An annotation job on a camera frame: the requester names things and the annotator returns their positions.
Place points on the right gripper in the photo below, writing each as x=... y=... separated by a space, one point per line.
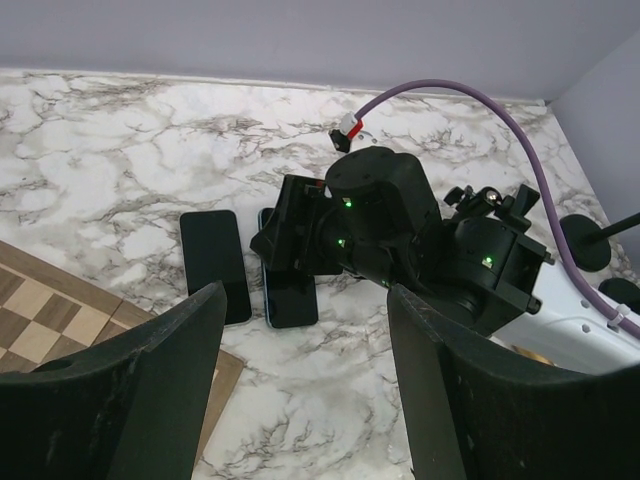
x=306 y=231

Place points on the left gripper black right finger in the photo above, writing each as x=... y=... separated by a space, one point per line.
x=475 y=410

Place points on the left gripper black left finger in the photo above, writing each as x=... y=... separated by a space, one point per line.
x=130 y=407

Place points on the black phone teal edge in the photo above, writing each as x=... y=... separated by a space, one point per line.
x=290 y=298

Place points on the black round-base clamp stand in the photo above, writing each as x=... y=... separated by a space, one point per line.
x=589 y=243

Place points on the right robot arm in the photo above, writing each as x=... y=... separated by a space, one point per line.
x=375 y=216

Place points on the black round-base stand right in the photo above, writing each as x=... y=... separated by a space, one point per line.
x=622 y=291

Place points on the wooden chessboard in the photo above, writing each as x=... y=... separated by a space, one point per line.
x=47 y=313

